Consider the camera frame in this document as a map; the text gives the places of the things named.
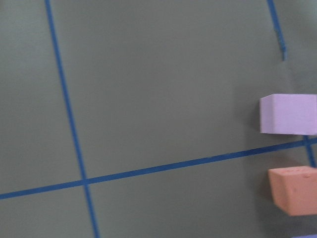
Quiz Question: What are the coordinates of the pink foam cube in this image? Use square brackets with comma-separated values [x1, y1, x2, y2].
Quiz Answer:
[260, 94, 317, 135]

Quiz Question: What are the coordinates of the purple foam cube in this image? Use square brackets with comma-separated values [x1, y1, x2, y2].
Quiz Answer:
[296, 234, 317, 238]

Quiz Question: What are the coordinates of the orange foam cube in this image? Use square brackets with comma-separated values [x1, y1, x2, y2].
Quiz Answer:
[268, 166, 317, 216]

